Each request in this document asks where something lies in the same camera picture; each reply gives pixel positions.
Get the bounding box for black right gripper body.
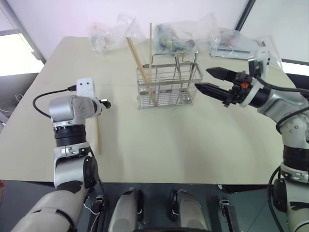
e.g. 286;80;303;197
223;71;253;107

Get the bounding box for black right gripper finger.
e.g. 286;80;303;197
194;82;230;103
205;67;239;83

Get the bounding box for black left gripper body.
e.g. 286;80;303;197
98;97;112;109

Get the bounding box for metal spoon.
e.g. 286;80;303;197
181;50;199;102

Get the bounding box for clear bag with flat parts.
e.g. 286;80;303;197
208;26;283;70

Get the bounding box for wooden chopstick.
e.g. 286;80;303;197
128;36;157;107
96;115;102;156
126;37;148;84
147;23;154;97

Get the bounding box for clear bag with dark parts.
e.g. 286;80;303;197
153;20;211;56

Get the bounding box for crumpled clear plastic bag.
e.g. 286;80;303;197
88;14;143;56

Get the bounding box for grey robot left thigh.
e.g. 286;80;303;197
107;188;143;232

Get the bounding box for grey robot thigh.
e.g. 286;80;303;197
169;189;211;232
107;188;143;232

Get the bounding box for grey robot right thigh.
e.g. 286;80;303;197
169;189;211;232

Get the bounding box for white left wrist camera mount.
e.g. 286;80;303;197
76;77;96;98

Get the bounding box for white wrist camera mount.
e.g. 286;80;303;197
76;77;96;98
240;49;271;108

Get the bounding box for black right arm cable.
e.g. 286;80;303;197
254;72;309;133

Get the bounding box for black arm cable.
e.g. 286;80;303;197
254;72;309;133
32;85;78;119

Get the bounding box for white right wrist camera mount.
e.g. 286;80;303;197
240;49;271;108

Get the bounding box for metal wire basket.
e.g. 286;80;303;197
136;52;202;112

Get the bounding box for dark window frame post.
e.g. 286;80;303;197
235;0;257;31

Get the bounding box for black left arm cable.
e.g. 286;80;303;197
32;85;78;119

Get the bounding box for thick black robot body cable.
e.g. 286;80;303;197
266;166;287;232

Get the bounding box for grey window frame post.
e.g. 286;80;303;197
0;0;47;65

